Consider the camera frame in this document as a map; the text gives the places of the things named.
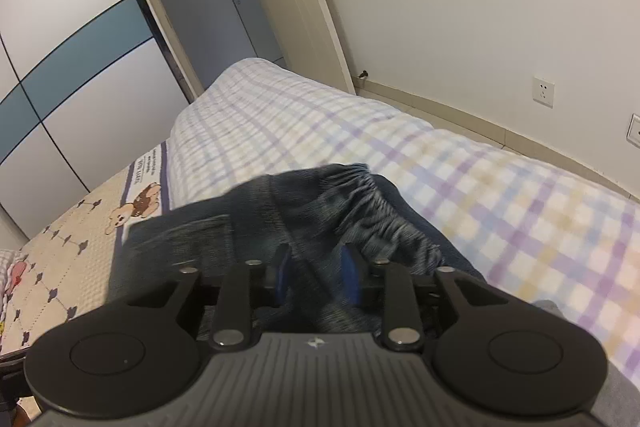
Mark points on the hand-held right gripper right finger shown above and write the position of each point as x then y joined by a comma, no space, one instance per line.
351,279

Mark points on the dark blue jeans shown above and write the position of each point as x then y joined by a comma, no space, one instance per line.
300,212

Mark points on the beige bear printed blanket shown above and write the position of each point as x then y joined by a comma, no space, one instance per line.
75,237

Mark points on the cream room door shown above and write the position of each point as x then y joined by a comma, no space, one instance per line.
295,17

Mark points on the grey hallway door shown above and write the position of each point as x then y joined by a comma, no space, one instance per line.
240,2

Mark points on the striped pillow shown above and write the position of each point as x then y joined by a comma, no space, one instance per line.
9,277

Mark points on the white and teal wardrobe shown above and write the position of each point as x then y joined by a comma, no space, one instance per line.
75,57

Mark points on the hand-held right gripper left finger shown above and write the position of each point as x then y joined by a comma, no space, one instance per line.
282,279

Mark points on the purple checked quilt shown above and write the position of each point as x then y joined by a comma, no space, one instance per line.
450,177

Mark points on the white wall switch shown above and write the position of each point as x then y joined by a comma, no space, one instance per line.
635,130

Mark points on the white wall socket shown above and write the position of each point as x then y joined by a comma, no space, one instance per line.
543,91

